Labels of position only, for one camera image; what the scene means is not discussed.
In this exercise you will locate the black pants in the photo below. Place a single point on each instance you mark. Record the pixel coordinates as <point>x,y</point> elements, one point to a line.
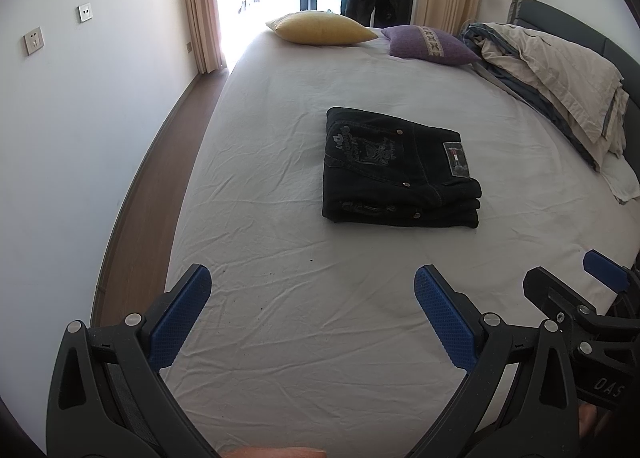
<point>380,173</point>

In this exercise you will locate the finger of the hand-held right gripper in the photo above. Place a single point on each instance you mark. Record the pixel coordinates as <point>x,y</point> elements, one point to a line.
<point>542,285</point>
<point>607,268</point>

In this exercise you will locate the bed with white sheet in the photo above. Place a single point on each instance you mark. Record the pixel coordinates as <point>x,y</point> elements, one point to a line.
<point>300,288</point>

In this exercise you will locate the beige grey folded duvet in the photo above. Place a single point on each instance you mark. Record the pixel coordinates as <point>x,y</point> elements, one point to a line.
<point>550,68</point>

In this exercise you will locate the grey bed headboard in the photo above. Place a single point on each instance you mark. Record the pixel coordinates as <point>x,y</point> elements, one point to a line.
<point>560,18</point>

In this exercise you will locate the yellow pillow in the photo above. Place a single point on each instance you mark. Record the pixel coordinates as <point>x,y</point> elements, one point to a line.
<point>320,27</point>

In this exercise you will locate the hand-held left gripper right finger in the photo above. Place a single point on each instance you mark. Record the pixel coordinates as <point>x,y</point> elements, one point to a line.
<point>445,318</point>

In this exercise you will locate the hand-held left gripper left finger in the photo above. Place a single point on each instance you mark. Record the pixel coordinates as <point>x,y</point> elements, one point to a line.
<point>182,313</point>

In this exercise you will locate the purple pillow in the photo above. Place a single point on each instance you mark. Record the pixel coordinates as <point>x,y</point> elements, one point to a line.
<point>415,43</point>

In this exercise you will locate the white pillow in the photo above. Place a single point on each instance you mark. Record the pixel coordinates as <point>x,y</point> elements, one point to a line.
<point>622,183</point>

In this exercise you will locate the white wall socket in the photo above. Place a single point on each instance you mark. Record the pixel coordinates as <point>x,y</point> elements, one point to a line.
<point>34,40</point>
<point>85,12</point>

